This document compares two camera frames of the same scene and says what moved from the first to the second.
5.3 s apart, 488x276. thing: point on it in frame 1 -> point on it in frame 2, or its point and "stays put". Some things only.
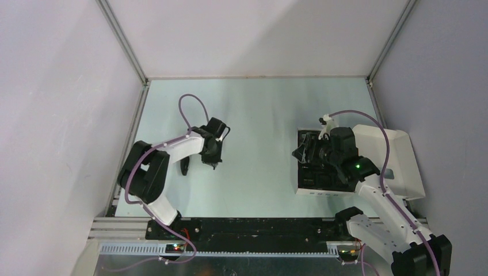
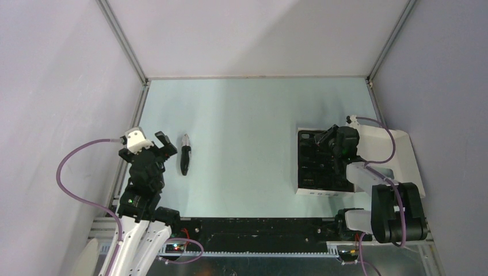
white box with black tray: [403, 177] stays put
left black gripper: [214, 161] -> [166, 150]
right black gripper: [312, 143] -> [324, 137]
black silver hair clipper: [184, 165] stays put
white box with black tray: [313, 176] stays put
